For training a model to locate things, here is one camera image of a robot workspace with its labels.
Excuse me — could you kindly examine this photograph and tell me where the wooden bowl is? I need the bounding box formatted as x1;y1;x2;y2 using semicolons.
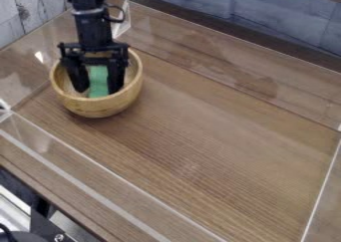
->
50;50;145;119

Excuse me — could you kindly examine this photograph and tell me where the green rectangular block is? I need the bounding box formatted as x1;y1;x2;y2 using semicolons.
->
89;66;110;99

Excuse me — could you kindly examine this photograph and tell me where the black cable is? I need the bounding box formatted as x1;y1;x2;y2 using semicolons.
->
0;223;19;242

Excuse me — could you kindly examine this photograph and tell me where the clear acrylic corner bracket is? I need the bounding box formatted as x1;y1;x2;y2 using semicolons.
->
113;1;133;39

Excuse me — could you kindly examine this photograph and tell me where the black metal clamp bracket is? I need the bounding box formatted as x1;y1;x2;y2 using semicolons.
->
30;209;74;242

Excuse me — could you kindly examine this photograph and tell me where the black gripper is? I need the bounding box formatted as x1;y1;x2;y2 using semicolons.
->
59;0;129;94

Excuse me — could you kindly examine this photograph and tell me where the clear acrylic tray wall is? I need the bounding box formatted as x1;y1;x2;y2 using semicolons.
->
0;5;341;242

